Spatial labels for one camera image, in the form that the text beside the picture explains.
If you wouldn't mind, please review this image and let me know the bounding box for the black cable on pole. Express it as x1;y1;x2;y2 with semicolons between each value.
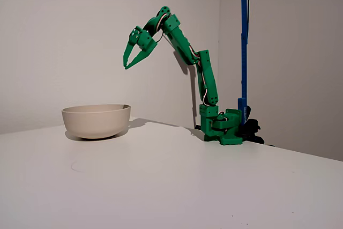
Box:
245;0;251;42

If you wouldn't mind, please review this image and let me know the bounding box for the black table clamp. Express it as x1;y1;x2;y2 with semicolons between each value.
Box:
242;105;265;144

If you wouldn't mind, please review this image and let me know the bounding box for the blue vertical pole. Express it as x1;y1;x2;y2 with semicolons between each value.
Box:
240;0;249;127

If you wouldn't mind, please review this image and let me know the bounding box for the beige bowl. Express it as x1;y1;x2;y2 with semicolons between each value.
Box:
61;104;132;140

